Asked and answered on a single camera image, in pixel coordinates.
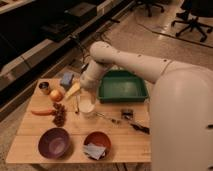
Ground white paper cup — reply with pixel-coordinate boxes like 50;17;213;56
79;99;95;118

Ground black handled tool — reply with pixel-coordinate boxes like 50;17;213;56
130;124;150;134

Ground purple bowl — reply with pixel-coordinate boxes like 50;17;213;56
38;128;70;159

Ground white knife utensil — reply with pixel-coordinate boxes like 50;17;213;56
75;95;80;114

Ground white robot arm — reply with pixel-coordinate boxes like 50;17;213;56
80;41;213;171

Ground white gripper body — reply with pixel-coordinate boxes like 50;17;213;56
80;70;97;90

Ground orange apple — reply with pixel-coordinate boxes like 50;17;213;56
49;89;63;102

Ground small metal can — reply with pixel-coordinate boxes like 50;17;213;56
39;82;50;95

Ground metal spoon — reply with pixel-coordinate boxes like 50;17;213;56
95;112;121;124

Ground black office chair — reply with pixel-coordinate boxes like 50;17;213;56
171;0;213;42
130;0;165;17

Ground blue-grey towel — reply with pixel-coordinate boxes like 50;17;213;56
83;143;106;160

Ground bunch of dark grapes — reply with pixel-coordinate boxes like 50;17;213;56
53;103;66;127

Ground black box on shelf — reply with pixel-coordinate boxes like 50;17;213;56
64;2;97;25

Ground blue sponge block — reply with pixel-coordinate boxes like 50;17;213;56
60;72;74;89

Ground red-brown bowl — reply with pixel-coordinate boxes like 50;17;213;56
83;131;111;155

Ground black floor cables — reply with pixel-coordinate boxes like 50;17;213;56
69;33;101;68

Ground green plastic tray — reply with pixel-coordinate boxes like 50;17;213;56
97;70;149;103

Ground yellow cheese wedge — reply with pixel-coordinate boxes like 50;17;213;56
65;83;80;99

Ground orange carrot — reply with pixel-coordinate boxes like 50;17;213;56
31;109;54;116

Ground black binder clip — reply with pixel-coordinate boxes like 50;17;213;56
121;109;133;119

